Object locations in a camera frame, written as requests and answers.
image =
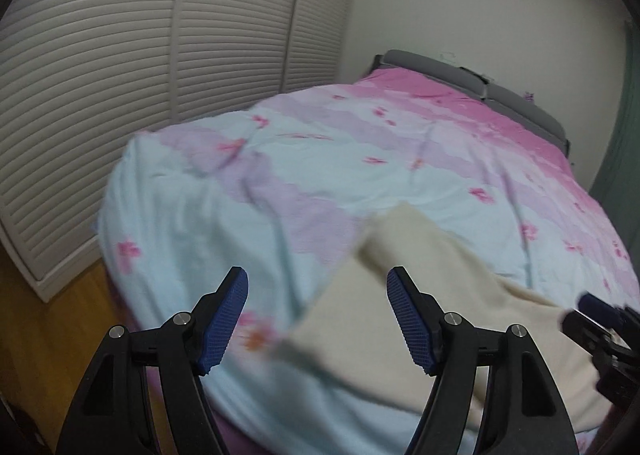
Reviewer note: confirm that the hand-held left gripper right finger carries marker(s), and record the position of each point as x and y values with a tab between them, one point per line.
410	320

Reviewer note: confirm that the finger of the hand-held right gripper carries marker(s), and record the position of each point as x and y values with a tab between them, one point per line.
592	304
580	325

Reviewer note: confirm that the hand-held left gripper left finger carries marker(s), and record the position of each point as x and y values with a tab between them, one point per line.
225	320

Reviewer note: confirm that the cream knit pants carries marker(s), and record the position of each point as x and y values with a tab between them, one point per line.
350	310

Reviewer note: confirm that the purple bed sheet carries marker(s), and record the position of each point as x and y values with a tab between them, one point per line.
235	435

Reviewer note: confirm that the pink and blue floral blanket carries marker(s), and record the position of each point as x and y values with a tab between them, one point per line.
350	160

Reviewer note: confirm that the small purple item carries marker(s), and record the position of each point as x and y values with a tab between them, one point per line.
528	95

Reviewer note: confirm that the grey padded headboard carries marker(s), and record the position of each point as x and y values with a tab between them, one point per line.
500	95

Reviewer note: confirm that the white louvered wardrobe door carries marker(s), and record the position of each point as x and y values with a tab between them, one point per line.
235	35
90	85
320	10

